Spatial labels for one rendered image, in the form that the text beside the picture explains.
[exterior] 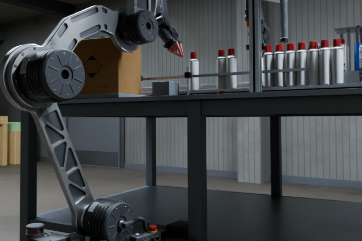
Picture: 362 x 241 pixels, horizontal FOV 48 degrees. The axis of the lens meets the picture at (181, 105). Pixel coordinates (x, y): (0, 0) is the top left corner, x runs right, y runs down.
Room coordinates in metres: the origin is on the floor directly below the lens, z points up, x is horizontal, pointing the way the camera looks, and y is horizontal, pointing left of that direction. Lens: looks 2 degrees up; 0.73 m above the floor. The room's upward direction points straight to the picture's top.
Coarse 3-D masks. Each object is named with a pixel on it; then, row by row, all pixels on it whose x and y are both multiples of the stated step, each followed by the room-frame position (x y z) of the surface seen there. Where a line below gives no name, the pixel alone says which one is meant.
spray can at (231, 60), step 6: (228, 54) 2.05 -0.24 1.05; (234, 54) 2.05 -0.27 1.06; (228, 60) 2.03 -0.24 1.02; (234, 60) 2.03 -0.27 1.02; (228, 66) 2.03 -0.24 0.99; (234, 66) 2.03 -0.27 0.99; (228, 72) 2.03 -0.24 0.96; (228, 78) 2.03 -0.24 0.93; (234, 78) 2.03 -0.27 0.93; (228, 84) 2.04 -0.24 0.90; (234, 84) 2.03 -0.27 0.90
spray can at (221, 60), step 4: (220, 52) 2.07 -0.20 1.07; (224, 52) 2.08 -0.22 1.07; (220, 56) 2.07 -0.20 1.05; (224, 56) 2.08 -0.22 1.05; (220, 60) 2.06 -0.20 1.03; (224, 60) 2.06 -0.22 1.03; (220, 64) 2.06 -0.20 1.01; (224, 64) 2.06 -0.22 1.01; (220, 68) 2.06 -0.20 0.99; (224, 68) 2.06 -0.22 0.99; (220, 72) 2.06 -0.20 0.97; (224, 72) 2.06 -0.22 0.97; (220, 76) 2.06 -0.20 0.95; (224, 76) 2.06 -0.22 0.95; (220, 80) 2.06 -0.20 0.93; (224, 80) 2.06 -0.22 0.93; (220, 84) 2.06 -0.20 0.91; (224, 84) 2.06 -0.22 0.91; (220, 88) 2.06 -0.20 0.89; (224, 88) 2.06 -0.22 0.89
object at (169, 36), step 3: (168, 33) 2.20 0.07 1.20; (165, 36) 2.19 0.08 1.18; (168, 36) 2.19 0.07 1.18; (171, 36) 2.19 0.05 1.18; (162, 39) 2.21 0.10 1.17; (165, 39) 2.19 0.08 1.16; (168, 39) 2.18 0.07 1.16; (171, 39) 2.14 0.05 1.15; (165, 42) 2.19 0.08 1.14; (168, 42) 2.16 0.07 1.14; (180, 42) 2.23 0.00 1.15; (165, 45) 2.16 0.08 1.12; (168, 45) 2.18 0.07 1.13
